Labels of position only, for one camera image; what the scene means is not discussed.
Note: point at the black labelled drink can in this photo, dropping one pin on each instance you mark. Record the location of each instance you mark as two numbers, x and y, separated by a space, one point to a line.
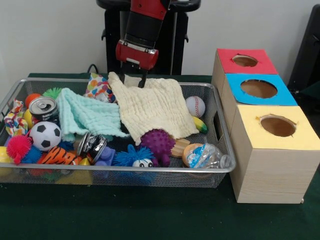
44 110

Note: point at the purple spiky monster toy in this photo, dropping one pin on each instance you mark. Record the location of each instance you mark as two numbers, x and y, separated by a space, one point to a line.
157 143

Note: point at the black chair back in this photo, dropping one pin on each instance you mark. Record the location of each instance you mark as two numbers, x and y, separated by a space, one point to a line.
310 50

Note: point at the small soccer ball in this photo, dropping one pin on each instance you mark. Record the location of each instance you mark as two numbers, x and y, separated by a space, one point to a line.
45 136

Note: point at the orange tiger striped toy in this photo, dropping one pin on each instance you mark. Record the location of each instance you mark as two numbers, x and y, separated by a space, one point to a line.
60 156

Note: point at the white baseball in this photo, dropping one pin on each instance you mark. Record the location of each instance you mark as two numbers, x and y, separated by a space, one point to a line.
195 106

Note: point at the wooden box with three holes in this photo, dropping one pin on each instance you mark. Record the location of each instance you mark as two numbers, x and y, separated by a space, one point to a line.
275 175

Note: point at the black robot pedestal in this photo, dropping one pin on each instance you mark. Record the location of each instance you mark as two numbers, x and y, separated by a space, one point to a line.
175 50

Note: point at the cream waffle cloth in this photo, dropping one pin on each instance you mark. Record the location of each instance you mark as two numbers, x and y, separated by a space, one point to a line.
155 110

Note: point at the white cloth with colourful dots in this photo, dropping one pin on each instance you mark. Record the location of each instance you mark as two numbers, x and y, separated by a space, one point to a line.
98 86

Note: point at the mint green waffle cloth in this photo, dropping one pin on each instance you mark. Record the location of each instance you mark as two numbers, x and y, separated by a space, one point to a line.
85 115

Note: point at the crushed clear plastic bottle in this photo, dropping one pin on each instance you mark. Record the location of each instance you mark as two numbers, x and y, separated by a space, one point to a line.
207 156

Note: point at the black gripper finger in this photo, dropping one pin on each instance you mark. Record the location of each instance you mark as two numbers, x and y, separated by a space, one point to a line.
123 72
143 78

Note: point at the yellow toy banana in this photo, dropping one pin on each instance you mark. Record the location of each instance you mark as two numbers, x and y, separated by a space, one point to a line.
201 125

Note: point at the blue spiky rubber ball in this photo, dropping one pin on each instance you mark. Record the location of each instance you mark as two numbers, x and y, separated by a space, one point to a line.
135 156

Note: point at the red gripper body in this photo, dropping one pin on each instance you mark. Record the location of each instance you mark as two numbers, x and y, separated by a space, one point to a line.
136 56

